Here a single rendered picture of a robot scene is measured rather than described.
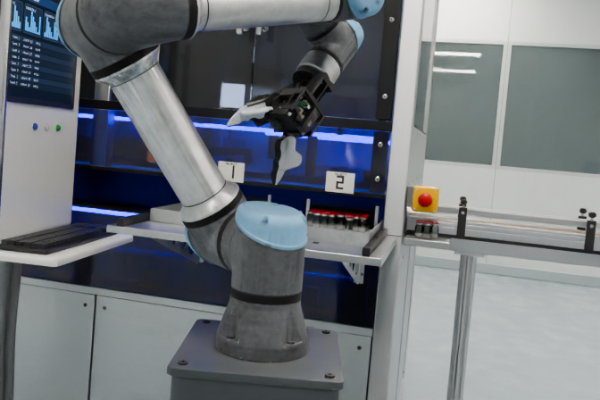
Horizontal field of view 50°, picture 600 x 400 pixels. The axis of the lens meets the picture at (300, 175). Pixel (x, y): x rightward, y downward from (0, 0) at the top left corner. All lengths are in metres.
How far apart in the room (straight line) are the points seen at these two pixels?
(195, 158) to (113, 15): 0.28
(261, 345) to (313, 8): 0.53
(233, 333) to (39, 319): 1.38
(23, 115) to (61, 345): 0.82
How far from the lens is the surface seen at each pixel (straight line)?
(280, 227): 0.99
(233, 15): 0.97
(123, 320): 2.19
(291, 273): 1.01
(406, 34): 1.89
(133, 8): 0.91
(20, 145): 1.88
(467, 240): 1.98
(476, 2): 6.62
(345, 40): 1.24
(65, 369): 2.35
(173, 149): 1.06
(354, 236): 1.63
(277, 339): 1.02
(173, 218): 1.77
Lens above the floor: 1.13
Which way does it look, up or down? 3 degrees down
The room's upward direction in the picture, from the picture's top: 5 degrees clockwise
